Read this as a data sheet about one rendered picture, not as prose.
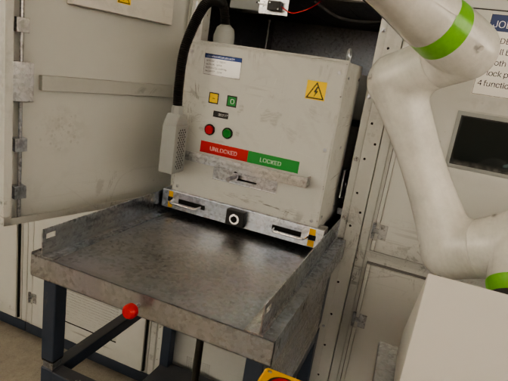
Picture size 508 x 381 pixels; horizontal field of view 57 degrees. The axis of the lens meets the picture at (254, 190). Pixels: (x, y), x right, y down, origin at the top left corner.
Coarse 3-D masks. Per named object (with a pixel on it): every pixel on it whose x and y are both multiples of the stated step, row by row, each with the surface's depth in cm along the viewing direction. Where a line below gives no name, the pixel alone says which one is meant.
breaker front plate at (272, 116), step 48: (192, 48) 138; (240, 48) 132; (192, 96) 141; (240, 96) 135; (288, 96) 130; (336, 96) 125; (192, 144) 144; (240, 144) 138; (288, 144) 132; (192, 192) 147; (240, 192) 141; (288, 192) 135
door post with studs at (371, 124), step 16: (384, 32) 134; (384, 48) 135; (368, 96) 138; (368, 112) 140; (368, 128) 141; (368, 144) 142; (352, 160) 145; (368, 160) 143; (352, 176) 146; (368, 176) 144; (352, 192) 147; (352, 208) 147; (352, 224) 148; (352, 240) 149; (352, 256) 150; (336, 288) 154; (336, 304) 155; (336, 320) 157; (320, 368) 162
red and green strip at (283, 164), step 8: (200, 144) 143; (208, 144) 142; (216, 144) 141; (208, 152) 142; (216, 152) 141; (224, 152) 140; (232, 152) 139; (240, 152) 138; (248, 152) 137; (240, 160) 139; (248, 160) 138; (256, 160) 137; (264, 160) 136; (272, 160) 135; (280, 160) 134; (288, 160) 133; (280, 168) 134; (288, 168) 134; (296, 168) 133
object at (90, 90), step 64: (0, 0) 110; (64, 0) 122; (128, 0) 134; (192, 0) 155; (0, 64) 113; (64, 64) 127; (128, 64) 143; (0, 128) 117; (64, 128) 132; (128, 128) 149; (0, 192) 122; (64, 192) 138; (128, 192) 157
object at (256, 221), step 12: (168, 192) 149; (180, 192) 148; (192, 204) 147; (204, 204) 145; (216, 204) 143; (228, 204) 143; (204, 216) 146; (216, 216) 144; (252, 216) 139; (264, 216) 138; (252, 228) 140; (264, 228) 139; (276, 228) 137; (288, 228) 136; (300, 228) 134; (312, 228) 133; (324, 228) 134; (288, 240) 137; (312, 240) 134
